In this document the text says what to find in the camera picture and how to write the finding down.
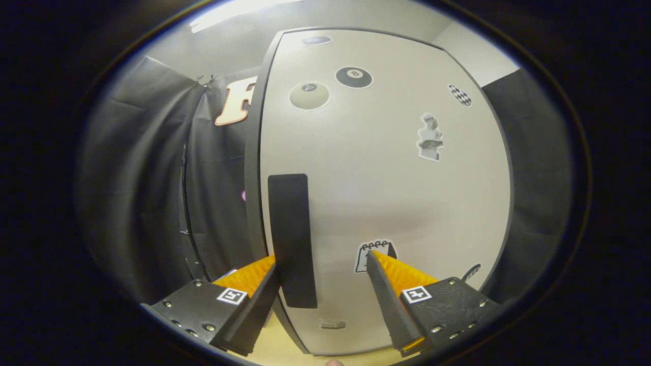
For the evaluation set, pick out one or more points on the black backdrop cloth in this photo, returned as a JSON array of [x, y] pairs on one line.
[[142, 178]]

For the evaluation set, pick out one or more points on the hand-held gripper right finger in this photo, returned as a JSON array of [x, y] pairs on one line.
[[391, 300]]

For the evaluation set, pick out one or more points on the black backdrop stand pole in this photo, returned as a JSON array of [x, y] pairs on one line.
[[184, 203]]

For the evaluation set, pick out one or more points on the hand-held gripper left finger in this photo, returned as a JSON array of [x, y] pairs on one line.
[[257, 305]]

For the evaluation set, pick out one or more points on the grey cabinet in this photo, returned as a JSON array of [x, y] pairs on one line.
[[253, 178]]

